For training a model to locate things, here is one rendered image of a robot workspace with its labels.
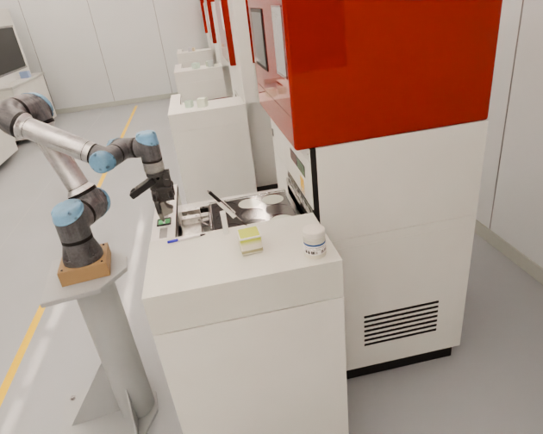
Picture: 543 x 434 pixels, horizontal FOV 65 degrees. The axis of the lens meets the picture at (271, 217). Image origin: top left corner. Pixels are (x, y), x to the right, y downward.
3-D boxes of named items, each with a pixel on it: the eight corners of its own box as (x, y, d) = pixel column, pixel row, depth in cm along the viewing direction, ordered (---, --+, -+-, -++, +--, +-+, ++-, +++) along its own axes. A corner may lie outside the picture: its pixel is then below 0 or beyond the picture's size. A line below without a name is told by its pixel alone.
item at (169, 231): (183, 209, 215) (177, 183, 208) (183, 269, 166) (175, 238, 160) (164, 213, 214) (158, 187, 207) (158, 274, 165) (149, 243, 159)
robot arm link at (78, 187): (78, 232, 173) (-8, 105, 154) (97, 215, 186) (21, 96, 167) (100, 223, 169) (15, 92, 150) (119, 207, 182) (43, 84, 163)
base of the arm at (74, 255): (60, 271, 162) (52, 249, 158) (66, 253, 175) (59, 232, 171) (102, 262, 165) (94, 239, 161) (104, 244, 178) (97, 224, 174)
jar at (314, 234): (322, 246, 143) (321, 221, 138) (328, 257, 136) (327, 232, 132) (302, 250, 142) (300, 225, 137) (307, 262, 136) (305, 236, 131)
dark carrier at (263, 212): (283, 192, 202) (283, 191, 202) (301, 226, 172) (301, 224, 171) (210, 205, 198) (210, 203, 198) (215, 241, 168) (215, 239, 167)
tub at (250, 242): (259, 241, 150) (257, 225, 147) (264, 252, 143) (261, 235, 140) (238, 245, 149) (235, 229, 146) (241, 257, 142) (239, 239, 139)
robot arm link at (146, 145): (138, 129, 160) (159, 127, 158) (146, 157, 165) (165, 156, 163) (128, 135, 153) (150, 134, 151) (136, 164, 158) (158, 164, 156)
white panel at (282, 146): (280, 173, 244) (273, 102, 225) (321, 243, 172) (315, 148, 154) (275, 174, 243) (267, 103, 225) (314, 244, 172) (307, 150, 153)
